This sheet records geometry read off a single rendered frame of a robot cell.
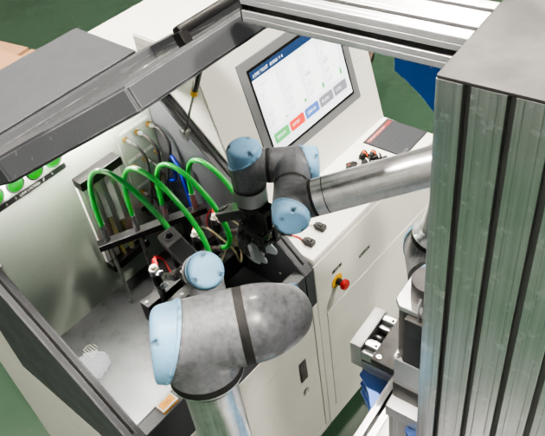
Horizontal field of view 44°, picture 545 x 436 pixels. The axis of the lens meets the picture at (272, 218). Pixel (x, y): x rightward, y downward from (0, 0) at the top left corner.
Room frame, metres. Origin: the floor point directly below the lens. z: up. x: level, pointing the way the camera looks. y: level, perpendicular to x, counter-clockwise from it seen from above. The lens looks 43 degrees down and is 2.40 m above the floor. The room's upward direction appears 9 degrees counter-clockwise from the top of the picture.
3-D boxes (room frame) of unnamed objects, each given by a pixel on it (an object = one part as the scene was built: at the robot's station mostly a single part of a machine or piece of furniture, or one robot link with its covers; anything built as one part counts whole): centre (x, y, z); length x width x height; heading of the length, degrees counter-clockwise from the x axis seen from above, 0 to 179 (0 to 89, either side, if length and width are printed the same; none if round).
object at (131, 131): (1.63, 0.34, 1.20); 0.13 x 0.03 x 0.31; 133
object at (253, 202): (1.13, 0.04, 1.44); 0.08 x 0.08 x 0.05
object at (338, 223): (1.65, -0.27, 0.96); 0.70 x 0.22 x 0.03; 133
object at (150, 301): (1.36, 0.25, 0.91); 0.34 x 0.10 x 0.15; 133
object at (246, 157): (1.13, 0.03, 1.51); 0.09 x 0.08 x 0.11; 81
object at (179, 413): (1.10, 0.17, 0.87); 0.62 x 0.04 x 0.16; 133
